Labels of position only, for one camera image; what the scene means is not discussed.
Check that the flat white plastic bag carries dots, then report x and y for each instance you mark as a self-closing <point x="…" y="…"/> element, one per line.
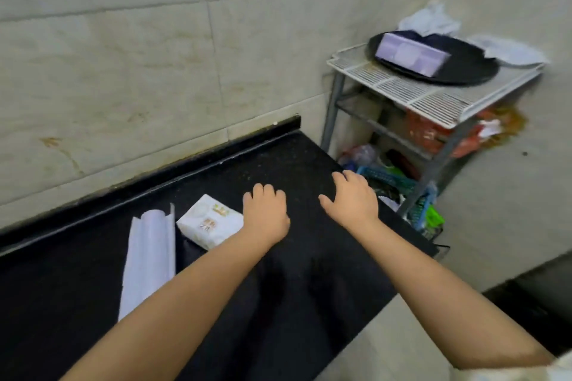
<point x="509" y="50"/>

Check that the blue plastic basket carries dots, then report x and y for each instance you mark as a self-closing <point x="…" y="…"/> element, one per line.
<point x="384" y="177"/>

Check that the person's left forearm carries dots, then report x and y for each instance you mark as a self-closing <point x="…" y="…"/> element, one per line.
<point x="178" y="305"/>

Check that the green packet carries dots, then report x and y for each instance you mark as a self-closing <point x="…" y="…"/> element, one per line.
<point x="434" y="217"/>

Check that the person's right thumb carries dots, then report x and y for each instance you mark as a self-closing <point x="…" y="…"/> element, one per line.
<point x="326" y="204"/>

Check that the clear plastic bag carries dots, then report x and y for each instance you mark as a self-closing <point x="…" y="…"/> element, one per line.
<point x="357" y="156"/>

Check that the white paper sheet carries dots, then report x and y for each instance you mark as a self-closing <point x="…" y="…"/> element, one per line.
<point x="147" y="255"/>

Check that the person's right hand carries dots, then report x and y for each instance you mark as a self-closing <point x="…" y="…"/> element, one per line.
<point x="355" y="204"/>

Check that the person's left hand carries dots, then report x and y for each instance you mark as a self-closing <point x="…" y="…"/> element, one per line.
<point x="266" y="217"/>

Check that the crumpled white plastic bag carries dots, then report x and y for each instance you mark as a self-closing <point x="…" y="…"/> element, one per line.
<point x="431" y="19"/>

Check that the white tissue pack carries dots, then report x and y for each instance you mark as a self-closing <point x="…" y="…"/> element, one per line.
<point x="208" y="222"/>

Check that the black round pan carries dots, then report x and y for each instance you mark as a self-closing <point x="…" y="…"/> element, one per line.
<point x="469" y="66"/>

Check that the red snack packet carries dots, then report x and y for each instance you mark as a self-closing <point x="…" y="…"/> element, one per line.
<point x="424" y="133"/>

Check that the person's right forearm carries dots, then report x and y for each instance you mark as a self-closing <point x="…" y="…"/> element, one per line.
<point x="447" y="300"/>

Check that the purple box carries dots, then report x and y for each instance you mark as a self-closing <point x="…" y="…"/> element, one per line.
<point x="411" y="54"/>

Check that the grey metal shelf rack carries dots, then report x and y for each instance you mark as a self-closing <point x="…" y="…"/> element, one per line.
<point x="429" y="171"/>

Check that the person's left fingers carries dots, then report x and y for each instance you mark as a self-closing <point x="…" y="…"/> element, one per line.
<point x="263" y="192"/>

